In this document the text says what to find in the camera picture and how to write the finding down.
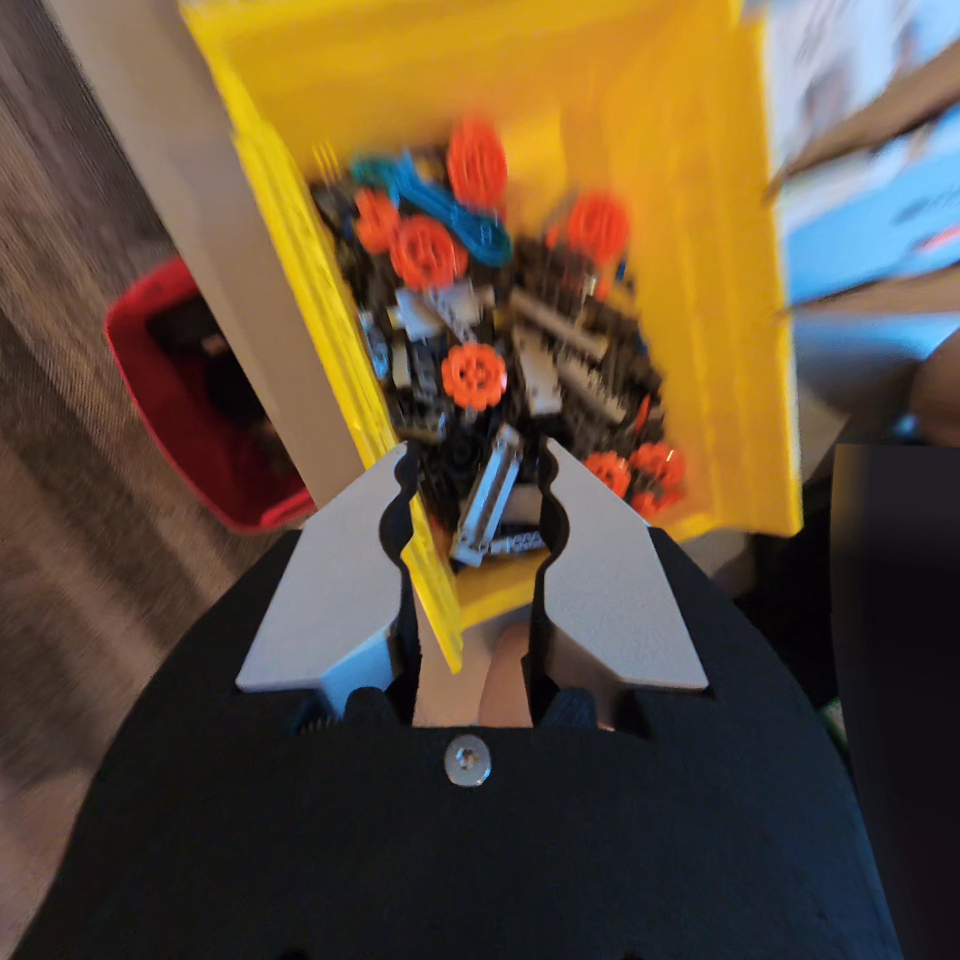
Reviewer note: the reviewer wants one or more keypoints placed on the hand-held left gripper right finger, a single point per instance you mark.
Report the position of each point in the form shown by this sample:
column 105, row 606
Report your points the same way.
column 623, row 615

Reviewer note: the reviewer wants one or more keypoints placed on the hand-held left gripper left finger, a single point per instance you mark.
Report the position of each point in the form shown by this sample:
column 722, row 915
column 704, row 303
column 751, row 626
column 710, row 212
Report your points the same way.
column 330, row 600

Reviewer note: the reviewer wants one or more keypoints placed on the pile of building block parts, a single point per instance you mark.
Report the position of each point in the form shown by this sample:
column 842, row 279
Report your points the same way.
column 495, row 345

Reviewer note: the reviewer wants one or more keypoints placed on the yellow plastic bin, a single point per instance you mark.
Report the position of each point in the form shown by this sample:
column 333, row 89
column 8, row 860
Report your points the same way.
column 675, row 225

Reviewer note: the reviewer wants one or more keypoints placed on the person's right forearm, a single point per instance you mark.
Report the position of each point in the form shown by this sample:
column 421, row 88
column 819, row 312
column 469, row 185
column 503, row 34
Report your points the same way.
column 938, row 390

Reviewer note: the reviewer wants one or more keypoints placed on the grey desk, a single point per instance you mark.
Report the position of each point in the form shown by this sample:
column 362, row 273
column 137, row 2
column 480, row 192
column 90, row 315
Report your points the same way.
column 180, row 225

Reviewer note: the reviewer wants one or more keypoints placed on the red storage crate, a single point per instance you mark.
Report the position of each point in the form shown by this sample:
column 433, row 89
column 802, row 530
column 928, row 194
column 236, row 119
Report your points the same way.
column 195, row 405

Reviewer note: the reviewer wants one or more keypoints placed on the teal paddle piece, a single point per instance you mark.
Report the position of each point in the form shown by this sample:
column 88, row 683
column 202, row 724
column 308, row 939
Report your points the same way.
column 435, row 203

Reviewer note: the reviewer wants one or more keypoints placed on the blue robot kit box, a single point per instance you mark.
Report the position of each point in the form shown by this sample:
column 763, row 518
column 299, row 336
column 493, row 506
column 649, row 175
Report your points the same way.
column 870, row 135

